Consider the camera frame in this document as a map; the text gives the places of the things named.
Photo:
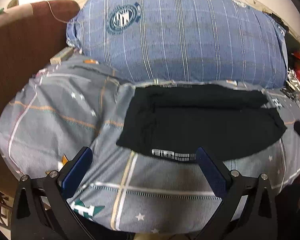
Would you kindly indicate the grey patterned bed sheet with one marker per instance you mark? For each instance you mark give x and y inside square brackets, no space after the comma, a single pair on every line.
[74,104]

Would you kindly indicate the blue plaid pillow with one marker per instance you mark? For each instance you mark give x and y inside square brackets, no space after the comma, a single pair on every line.
[182,40]

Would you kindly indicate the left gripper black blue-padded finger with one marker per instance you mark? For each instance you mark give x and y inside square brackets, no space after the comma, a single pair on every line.
[247,209]
[40,208]

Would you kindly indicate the wooden bed frame block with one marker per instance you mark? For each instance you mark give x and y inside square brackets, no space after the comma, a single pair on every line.
[62,55]

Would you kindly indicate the silver plastic bags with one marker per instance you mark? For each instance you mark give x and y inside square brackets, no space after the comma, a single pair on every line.
[291,87]

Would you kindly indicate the black pants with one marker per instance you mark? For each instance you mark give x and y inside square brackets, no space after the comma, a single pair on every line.
[173,122]

